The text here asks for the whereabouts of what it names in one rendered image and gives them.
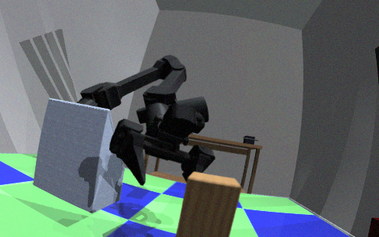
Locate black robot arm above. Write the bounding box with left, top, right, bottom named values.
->
left=77, top=56, right=209, bottom=146

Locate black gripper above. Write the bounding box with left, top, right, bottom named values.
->
left=109, top=115, right=215, bottom=186

